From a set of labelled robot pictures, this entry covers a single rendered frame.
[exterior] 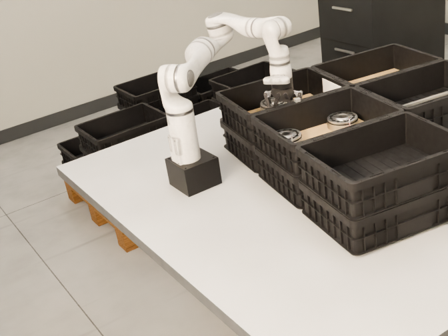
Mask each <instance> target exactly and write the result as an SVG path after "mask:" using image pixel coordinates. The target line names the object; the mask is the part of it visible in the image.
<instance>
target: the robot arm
mask: <svg viewBox="0 0 448 336"><path fill-rule="evenodd" d="M205 24H206V28H207V31H208V34H209V37H210V38H209V37H198V38H196V39H194V40H193V41H192V42H191V43H190V44H189V46H188V47H187V48H186V50H185V60H186V63H184V64H166V65H162V66H160V68H159V70H158V73H157V81H158V86H159V91H160V94H161V100H162V103H163V107H164V109H165V112H166V116H167V124H168V128H169V135H168V136H167V137H168V142H169V148H170V153H171V160H172V161H174V162H175V163H177V164H178V165H186V164H191V163H194V162H196V161H198V160H200V158H201V153H200V148H199V140H198V136H197V128H196V123H195V115H194V110H193V104H192V102H191V101H190V100H188V99H186V98H184V97H182V96H180V95H179V94H178V93H186V92H188V91H190V90H191V88H192V87H193V86H194V84H195V82H196V80H197V78H198V77H199V75H200V74H201V72H202V71H203V70H204V68H205V67H206V66H207V65H208V64H209V63H210V61H211V60H212V59H213V58H214V56H215V55H216V54H217V53H218V51H219V50H220V49H221V48H222V47H224V46H225V45H226V44H227V43H228V42H230V40H232V38H233V36H234V31H233V29H234V30H236V31H237V32H238V33H240V34H241V35H243V36H245V37H248V38H256V39H261V38H263V40H264V42H265V45H266V48H267V50H268V53H269V63H270V76H269V77H265V78H264V79H263V84H266V85H271V88H272V89H271V91H266V92H264V94H263V95H264V98H265V102H266V104H267V108H271V107H275V106H278V103H279V102H288V103H289V102H292V101H294V99H293V95H294V94H295V95H296V97H299V98H301V99H302V96H303V91H302V90H300V91H295V90H294V88H293V76H292V69H291V63H290V56H289V48H288V46H286V45H280V44H279V42H278V39H281V38H284V37H286V36H288V35H289V34H290V32H291V30H292V24H291V22H290V20H289V19H288V18H286V17H284V16H274V17H266V18H258V17H242V16H240V15H235V14H232V13H227V12H217V13H213V14H211V15H210V16H208V17H207V18H206V19H205ZM271 94H272V96H274V98H275V101H274V104H272V102H271V98H270V96H271Z"/></svg>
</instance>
